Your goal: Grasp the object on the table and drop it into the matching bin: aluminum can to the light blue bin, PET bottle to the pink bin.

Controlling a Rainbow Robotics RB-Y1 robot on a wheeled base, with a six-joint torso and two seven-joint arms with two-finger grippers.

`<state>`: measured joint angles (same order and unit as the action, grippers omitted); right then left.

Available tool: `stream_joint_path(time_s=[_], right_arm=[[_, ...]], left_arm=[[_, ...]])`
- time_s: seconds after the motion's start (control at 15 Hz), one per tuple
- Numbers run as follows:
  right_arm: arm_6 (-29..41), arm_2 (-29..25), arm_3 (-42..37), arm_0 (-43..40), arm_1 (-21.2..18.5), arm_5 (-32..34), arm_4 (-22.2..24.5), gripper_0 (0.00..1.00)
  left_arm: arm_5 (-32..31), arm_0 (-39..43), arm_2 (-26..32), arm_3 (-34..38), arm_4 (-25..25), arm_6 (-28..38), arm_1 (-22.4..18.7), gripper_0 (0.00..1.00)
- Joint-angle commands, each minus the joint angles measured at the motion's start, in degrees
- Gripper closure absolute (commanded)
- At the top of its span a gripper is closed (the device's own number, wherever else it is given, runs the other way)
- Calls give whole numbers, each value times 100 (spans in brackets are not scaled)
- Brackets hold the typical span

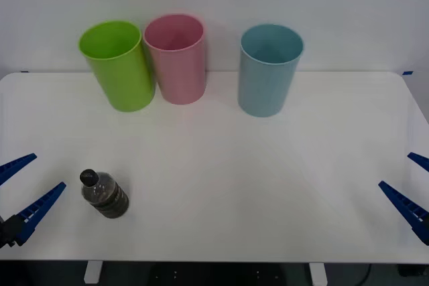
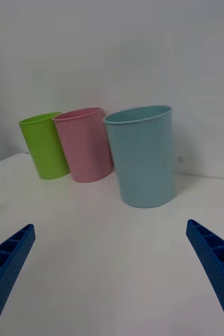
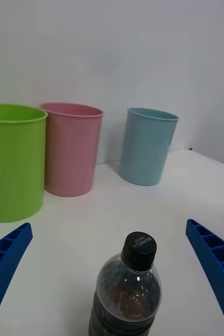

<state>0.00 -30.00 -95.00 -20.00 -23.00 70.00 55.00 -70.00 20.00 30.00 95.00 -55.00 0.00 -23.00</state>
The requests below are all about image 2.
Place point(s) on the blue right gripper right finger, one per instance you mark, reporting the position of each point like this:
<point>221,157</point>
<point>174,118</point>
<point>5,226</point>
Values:
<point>216,262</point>

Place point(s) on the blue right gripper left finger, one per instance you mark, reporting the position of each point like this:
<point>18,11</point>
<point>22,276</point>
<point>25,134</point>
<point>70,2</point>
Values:
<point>9,262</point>

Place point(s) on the pale blue plastic bin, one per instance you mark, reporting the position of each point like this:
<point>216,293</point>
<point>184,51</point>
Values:
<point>143,162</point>

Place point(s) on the pink plastic bin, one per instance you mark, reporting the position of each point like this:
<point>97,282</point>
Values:
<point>86,147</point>

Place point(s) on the green plastic bin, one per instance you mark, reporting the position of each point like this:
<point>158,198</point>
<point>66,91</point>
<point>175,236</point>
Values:
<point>43,149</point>

